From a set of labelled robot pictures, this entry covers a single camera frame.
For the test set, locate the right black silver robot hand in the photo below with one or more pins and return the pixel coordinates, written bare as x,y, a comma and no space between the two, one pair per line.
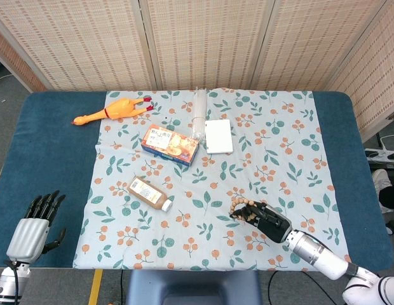
274,225

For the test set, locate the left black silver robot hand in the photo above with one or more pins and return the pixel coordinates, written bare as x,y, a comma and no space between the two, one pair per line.
27,236

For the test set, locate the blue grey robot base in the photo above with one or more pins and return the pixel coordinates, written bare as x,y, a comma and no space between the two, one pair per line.
190,286

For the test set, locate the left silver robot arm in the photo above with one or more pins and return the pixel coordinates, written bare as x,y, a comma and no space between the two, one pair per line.
6,282

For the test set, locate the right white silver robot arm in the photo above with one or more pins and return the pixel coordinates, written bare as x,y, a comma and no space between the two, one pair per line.
321,254

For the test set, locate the dark blue felt table cover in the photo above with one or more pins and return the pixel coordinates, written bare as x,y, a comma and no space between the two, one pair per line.
51,152

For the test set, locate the floral light blue tablecloth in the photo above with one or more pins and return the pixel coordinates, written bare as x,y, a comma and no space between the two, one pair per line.
200,178

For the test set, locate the flat white box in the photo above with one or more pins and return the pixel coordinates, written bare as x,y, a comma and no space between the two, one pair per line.
218,136

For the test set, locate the white shoe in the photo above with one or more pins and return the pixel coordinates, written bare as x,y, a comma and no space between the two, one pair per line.
382,181

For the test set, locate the brown drink bottle white cap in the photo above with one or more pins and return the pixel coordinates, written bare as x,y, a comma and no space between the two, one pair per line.
146,192

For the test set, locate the white device on floor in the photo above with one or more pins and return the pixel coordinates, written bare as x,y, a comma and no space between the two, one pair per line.
383,155

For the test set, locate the blue orange snack box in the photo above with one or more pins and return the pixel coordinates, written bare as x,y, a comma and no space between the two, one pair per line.
168,144

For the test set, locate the yellow rubber chicken toy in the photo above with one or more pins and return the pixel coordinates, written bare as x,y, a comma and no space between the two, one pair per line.
120,108

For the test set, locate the woven bamboo screen panel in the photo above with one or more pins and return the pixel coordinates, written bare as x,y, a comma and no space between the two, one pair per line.
16,63
82,44
206,41
311,41
375,70

